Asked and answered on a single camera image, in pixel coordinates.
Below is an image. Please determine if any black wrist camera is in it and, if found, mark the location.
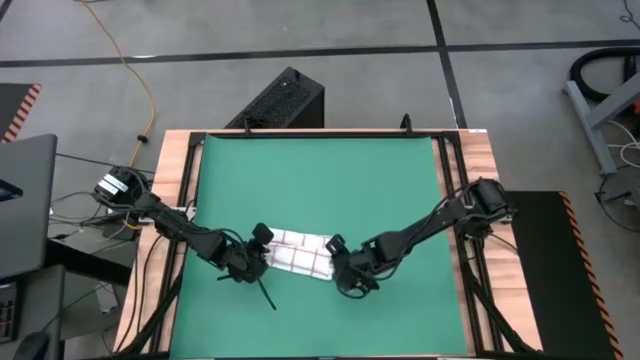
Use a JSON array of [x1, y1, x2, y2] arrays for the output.
[[325, 233, 350, 256], [251, 222, 275, 246]]

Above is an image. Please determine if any white red-checked towel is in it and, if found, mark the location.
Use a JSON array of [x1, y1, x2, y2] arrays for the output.
[[267, 227, 335, 281]]

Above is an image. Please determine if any grey metal stand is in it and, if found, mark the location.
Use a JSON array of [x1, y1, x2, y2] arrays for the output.
[[560, 69, 640, 176]]

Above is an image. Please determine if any yellow floor cable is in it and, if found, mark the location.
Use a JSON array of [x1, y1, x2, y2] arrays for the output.
[[79, 0, 157, 169]]

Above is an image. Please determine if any dark keypad device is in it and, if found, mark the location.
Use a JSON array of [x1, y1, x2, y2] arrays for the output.
[[0, 282, 20, 346]]

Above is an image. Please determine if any black computer mouse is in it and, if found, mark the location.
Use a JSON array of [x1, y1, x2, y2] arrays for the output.
[[12, 331, 50, 360]]

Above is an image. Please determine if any green table mat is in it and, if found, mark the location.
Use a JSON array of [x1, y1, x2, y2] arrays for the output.
[[169, 134, 469, 359]]

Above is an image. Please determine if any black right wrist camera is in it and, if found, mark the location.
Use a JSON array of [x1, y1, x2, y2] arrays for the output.
[[325, 233, 350, 256]]

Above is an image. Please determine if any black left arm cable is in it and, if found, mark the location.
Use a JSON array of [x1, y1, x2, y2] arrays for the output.
[[256, 280, 278, 311]]

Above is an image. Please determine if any black metal table frame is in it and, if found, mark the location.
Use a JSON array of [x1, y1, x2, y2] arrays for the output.
[[117, 128, 539, 359]]

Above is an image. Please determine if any black hazard-striped floor mat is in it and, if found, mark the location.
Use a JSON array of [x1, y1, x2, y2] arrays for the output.
[[0, 83, 42, 145], [502, 189, 624, 360]]

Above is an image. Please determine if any black desk bar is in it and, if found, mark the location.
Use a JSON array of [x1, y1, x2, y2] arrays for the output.
[[44, 238, 134, 289]]

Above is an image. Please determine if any black perforated computer case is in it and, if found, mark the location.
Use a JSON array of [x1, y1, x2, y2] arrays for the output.
[[224, 66, 325, 130]]

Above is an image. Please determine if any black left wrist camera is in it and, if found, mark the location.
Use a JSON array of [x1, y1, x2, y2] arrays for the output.
[[251, 222, 275, 246]]

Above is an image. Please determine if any grey desk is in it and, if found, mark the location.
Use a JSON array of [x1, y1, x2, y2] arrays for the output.
[[0, 263, 66, 360]]

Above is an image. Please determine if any white floor cable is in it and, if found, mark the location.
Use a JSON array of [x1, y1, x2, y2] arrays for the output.
[[604, 119, 640, 169]]

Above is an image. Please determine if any black ribbed hose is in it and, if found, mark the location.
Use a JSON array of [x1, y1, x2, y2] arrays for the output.
[[568, 46, 640, 104]]

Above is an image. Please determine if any dark grey flat monitor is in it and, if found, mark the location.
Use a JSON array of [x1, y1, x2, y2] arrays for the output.
[[0, 133, 57, 281]]

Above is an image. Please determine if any thin black floor cable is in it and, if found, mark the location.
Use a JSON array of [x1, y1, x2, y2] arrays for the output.
[[618, 0, 640, 25]]

